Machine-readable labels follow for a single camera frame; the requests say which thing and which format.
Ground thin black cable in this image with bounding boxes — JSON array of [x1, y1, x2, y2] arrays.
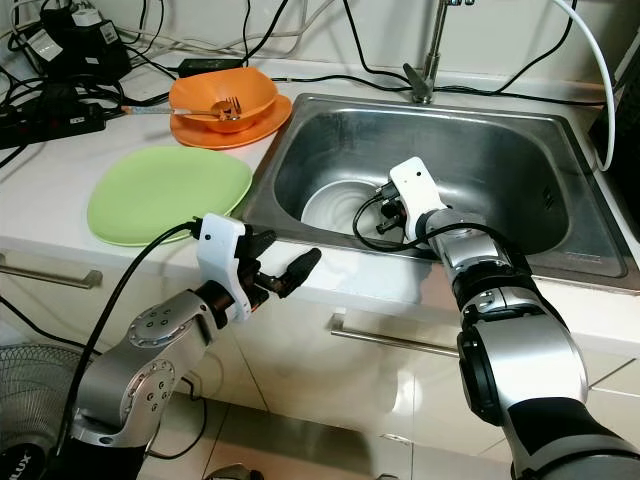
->
[[343, 0, 409, 91], [485, 0, 579, 99], [275, 73, 406, 91]]

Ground green plate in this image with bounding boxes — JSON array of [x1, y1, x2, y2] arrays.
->
[[87, 145, 254, 248]]

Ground orange plate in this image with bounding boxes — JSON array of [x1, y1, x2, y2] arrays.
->
[[170, 93, 293, 151]]

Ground silver drawer handle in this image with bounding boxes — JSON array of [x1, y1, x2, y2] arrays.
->
[[328, 312, 461, 359], [0, 262, 79, 291]]

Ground white hose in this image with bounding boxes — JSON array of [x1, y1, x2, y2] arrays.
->
[[548, 0, 619, 173]]

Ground orange bowl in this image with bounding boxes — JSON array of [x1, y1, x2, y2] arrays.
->
[[168, 68, 278, 123]]

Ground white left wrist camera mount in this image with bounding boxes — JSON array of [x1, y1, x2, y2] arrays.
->
[[198, 212, 256, 326]]

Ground grey floor fan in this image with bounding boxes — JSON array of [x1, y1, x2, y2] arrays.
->
[[0, 345, 99, 476]]

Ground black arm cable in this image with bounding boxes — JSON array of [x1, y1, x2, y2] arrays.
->
[[352, 188, 501, 253], [55, 220, 206, 480]]

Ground large black power adapter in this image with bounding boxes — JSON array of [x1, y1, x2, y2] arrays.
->
[[25, 3, 133, 83]]

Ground cream kitchen cabinet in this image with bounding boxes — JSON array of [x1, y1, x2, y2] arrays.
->
[[0, 250, 640, 480]]

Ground rose gold fork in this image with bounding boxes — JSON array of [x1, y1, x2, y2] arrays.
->
[[125, 97, 243, 123]]

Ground stainless steel sink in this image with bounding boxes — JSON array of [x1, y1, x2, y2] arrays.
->
[[240, 92, 640, 293]]

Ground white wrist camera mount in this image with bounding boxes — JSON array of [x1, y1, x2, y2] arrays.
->
[[388, 157, 451, 236], [198, 212, 256, 326]]

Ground white ceramic bowl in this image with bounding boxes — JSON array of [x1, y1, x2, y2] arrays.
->
[[300, 180, 391, 238]]

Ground flat black power adapter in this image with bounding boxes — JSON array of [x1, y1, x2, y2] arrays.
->
[[178, 58, 248, 79]]

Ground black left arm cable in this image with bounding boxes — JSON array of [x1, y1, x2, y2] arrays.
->
[[55, 220, 206, 480]]

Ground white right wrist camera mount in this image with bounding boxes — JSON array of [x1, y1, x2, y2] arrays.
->
[[388, 157, 451, 236]]

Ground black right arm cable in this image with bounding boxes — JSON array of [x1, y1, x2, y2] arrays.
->
[[352, 188, 501, 253]]

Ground black power strip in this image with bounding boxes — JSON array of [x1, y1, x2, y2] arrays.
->
[[0, 100, 108, 151]]

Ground black appliance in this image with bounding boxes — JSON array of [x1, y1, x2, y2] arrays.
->
[[600, 55, 640, 206]]

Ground chrome faucet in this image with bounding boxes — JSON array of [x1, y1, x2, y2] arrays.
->
[[403, 0, 479, 106]]

